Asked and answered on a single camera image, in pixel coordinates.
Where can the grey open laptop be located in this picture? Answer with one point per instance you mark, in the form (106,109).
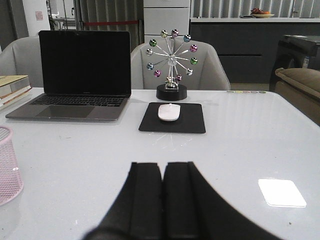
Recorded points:
(86,76)

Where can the ferris wheel desk ornament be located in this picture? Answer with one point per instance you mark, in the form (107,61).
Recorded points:
(172,90)

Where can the left grey armchair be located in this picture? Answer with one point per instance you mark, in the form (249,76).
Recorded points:
(23,57)

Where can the white filing cabinet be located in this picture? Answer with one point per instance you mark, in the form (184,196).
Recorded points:
(167,15)

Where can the fruit bowl on counter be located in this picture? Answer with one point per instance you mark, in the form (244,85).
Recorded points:
(260,14)

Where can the top yellow book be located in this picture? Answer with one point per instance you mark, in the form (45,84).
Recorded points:
(8,79)

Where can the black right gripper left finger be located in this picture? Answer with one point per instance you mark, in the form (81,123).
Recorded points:
(136,213)

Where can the middle white book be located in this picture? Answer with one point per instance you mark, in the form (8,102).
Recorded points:
(17,92)

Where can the pink mesh pen holder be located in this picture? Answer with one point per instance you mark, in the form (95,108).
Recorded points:
(11,183)

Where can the right grey armchair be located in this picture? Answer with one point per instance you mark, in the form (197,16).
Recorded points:
(198,64)

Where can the black mouse pad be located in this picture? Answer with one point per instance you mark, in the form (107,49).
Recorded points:
(190,121)

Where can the dark counter cabinet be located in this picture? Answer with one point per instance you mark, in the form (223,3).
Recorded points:
(247,47)

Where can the white computer mouse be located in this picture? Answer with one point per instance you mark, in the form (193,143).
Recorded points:
(169,112)

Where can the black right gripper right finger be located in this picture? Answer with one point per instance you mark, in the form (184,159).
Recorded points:
(193,210)

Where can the grey armchair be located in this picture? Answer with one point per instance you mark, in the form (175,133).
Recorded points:
(198,64)
(23,57)

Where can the bottom pale book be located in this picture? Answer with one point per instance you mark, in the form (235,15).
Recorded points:
(12,99)

